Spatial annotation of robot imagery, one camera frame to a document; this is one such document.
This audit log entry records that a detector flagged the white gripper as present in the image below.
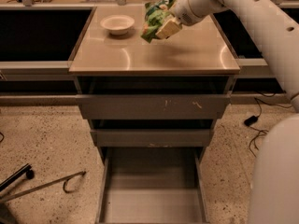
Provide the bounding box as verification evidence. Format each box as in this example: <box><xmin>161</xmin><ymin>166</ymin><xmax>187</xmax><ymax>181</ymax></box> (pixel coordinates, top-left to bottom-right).
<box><xmin>155</xmin><ymin>0</ymin><xmax>213</xmax><ymax>39</ymax></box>

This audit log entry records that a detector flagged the green rice chip bag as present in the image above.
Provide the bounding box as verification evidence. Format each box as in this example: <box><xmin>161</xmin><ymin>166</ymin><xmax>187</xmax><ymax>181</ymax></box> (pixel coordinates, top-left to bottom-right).
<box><xmin>140</xmin><ymin>0</ymin><xmax>176</xmax><ymax>43</ymax></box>

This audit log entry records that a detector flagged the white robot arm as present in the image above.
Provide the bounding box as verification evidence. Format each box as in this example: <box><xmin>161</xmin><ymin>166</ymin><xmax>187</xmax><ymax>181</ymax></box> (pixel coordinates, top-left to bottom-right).
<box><xmin>157</xmin><ymin>0</ymin><xmax>299</xmax><ymax>224</ymax></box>

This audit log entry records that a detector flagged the grey drawer cabinet with counter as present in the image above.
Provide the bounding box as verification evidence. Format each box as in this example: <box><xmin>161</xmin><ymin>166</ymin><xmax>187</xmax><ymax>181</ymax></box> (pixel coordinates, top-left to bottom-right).
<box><xmin>69</xmin><ymin>5</ymin><xmax>240</xmax><ymax>157</ymax></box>

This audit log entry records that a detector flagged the top drawer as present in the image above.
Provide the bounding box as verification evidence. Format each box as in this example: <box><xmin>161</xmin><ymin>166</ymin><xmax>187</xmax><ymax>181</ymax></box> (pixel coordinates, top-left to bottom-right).
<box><xmin>77</xmin><ymin>76</ymin><xmax>232</xmax><ymax>119</ymax></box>

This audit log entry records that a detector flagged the drawer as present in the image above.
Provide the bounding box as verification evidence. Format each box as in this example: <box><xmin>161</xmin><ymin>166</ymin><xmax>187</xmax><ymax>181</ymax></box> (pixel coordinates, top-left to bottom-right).
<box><xmin>91</xmin><ymin>119</ymin><xmax>215</xmax><ymax>147</ymax></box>
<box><xmin>95</xmin><ymin>147</ymin><xmax>209</xmax><ymax>224</ymax></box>
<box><xmin>77</xmin><ymin>76</ymin><xmax>232</xmax><ymax>119</ymax></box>

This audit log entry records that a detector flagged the middle drawer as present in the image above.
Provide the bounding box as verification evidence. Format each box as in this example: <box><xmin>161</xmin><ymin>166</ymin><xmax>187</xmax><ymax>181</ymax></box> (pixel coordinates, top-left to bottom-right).
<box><xmin>91</xmin><ymin>119</ymin><xmax>215</xmax><ymax>147</ymax></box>

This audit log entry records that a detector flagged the bottom drawer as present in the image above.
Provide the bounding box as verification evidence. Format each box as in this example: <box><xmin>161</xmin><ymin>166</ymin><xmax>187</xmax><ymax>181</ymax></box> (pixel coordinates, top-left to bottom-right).
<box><xmin>95</xmin><ymin>147</ymin><xmax>209</xmax><ymax>224</ymax></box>

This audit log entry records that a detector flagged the white bowl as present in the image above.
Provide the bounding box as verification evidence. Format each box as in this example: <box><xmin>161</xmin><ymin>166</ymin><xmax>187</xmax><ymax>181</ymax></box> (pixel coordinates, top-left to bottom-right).
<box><xmin>100</xmin><ymin>15</ymin><xmax>135</xmax><ymax>35</ymax></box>

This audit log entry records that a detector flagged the metal rod with hook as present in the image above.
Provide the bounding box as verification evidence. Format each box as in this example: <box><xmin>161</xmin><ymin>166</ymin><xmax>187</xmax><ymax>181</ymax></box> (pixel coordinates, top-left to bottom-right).
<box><xmin>0</xmin><ymin>171</ymin><xmax>87</xmax><ymax>204</ymax></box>

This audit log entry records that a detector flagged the black bar with wheel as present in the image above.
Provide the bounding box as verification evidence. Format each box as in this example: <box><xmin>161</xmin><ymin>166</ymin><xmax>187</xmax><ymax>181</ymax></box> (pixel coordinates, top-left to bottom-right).
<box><xmin>0</xmin><ymin>163</ymin><xmax>35</xmax><ymax>191</ymax></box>

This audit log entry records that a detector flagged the black cable with adapter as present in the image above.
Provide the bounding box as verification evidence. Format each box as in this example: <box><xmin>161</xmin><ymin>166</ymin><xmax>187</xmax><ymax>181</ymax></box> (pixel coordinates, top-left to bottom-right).
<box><xmin>243</xmin><ymin>91</ymin><xmax>293</xmax><ymax>158</ymax></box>

